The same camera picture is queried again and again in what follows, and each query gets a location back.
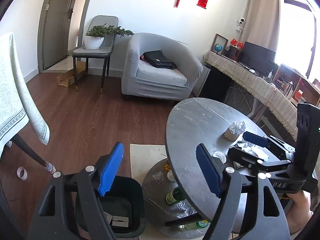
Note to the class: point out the silver white wrapper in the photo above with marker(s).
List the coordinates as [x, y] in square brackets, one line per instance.
[257, 152]

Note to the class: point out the pale green patterned tablecloth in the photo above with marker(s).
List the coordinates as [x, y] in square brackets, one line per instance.
[12, 92]

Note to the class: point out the white flat carton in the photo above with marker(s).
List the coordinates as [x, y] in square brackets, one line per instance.
[117, 222]

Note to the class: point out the low round grey table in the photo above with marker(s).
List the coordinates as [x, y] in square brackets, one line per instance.
[155, 200]

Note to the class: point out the potted plant in white pot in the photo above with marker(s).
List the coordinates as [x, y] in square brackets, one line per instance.
[93, 42]

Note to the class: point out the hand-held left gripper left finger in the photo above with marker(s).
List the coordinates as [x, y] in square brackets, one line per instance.
[111, 170]

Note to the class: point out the small blue globe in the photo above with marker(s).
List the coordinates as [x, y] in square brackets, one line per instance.
[218, 48]

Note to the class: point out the beige rug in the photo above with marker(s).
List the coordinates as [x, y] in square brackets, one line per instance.
[145, 155]

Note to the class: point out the black handbag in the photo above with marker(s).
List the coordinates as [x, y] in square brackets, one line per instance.
[157, 58]

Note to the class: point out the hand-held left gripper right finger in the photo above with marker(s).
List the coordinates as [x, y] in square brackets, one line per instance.
[208, 172]

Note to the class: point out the grey chair with black legs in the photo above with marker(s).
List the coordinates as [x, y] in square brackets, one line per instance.
[92, 52]

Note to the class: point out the person's right hand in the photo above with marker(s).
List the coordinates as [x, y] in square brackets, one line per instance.
[301, 207]

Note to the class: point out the green label plastic bottle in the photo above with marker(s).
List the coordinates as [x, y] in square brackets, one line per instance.
[195, 226]

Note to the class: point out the crumpled grey tissue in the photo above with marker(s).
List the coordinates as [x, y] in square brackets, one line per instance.
[158, 176]

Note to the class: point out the grey armchair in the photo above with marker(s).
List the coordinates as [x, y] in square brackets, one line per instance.
[150, 80]

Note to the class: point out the black cabinet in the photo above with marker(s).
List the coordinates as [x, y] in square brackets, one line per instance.
[215, 82]

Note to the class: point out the black monitor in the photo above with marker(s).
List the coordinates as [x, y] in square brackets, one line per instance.
[257, 56]

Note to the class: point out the white tape roll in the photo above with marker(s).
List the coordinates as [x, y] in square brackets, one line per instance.
[19, 172]

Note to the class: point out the small yellow object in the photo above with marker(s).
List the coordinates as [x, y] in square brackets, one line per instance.
[166, 167]

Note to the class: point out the white paper ball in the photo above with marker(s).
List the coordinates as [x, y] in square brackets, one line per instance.
[235, 130]

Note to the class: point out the small white cap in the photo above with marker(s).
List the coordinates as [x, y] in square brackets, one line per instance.
[220, 156]

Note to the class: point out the cardboard box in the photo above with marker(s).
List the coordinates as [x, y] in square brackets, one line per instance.
[66, 78]

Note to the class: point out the small white cup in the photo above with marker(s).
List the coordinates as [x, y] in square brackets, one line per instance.
[172, 176]

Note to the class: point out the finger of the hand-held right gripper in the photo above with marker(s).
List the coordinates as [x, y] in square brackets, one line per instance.
[255, 140]
[240, 155]

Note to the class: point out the white security camera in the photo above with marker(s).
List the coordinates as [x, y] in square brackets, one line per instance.
[241, 23]

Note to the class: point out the desk with beige fringed cloth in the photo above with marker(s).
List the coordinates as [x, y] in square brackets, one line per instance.
[257, 85]

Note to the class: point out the black trash bin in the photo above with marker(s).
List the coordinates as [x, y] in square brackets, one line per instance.
[125, 205]

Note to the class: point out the wooden picture frame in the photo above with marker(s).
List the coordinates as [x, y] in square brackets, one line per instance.
[223, 41]

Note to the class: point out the white desk frame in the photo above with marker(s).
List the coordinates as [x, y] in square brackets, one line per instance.
[263, 123]

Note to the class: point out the dark table leg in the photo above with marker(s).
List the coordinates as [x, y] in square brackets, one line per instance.
[30, 152]

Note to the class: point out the beige curtain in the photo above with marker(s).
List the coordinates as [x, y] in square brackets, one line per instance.
[262, 17]

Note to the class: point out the wooden shelf unit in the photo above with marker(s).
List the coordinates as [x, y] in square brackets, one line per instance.
[300, 85]

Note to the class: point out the green glass bottle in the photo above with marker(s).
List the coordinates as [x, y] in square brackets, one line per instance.
[173, 196]

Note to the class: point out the grey door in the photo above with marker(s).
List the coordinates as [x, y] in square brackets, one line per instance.
[55, 30]

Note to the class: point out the clear plastic bottle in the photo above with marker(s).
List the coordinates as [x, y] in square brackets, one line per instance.
[186, 207]

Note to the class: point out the round grey marble table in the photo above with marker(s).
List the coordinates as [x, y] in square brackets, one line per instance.
[200, 125]

